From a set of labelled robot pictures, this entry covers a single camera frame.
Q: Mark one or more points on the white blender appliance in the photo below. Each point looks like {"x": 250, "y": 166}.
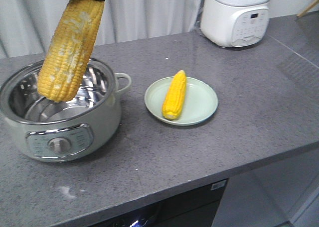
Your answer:
{"x": 234, "y": 23}

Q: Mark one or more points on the green round plate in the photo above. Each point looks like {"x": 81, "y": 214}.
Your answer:
{"x": 200, "y": 101}

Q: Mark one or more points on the green electric cooking pot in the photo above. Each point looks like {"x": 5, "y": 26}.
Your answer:
{"x": 56, "y": 132}

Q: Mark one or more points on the white pleated curtain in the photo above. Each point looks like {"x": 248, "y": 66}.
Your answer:
{"x": 27, "y": 26}

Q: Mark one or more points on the grey cabinet door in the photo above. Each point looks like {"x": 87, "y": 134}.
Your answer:
{"x": 282, "y": 193}

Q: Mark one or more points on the black drawer disinfection cabinet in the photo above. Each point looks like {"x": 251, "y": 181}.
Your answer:
{"x": 195, "y": 208}

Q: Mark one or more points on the pale yellow corn cob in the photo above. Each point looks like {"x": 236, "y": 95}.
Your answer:
{"x": 70, "y": 49}

